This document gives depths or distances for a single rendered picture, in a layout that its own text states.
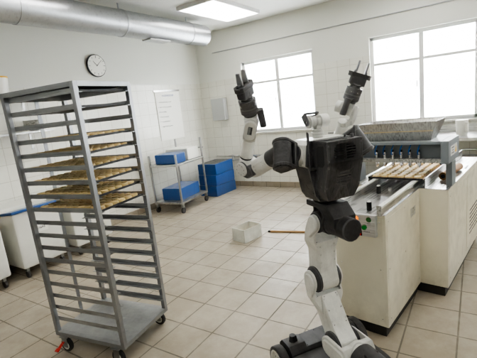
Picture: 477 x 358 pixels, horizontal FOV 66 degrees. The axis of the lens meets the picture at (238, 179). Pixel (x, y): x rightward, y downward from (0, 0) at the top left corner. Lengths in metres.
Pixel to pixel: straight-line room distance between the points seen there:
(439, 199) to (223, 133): 5.11
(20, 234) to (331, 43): 5.06
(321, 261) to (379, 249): 0.53
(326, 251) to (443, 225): 1.23
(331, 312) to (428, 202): 1.25
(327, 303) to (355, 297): 0.57
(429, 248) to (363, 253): 0.75
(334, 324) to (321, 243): 0.44
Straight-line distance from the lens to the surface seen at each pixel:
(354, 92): 2.10
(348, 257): 2.56
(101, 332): 2.92
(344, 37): 6.30
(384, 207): 2.36
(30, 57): 5.47
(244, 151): 1.90
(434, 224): 3.04
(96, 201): 2.33
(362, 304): 2.68
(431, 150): 3.00
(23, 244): 4.56
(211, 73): 7.46
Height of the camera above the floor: 1.58
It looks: 11 degrees down
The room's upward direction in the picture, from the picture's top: 7 degrees counter-clockwise
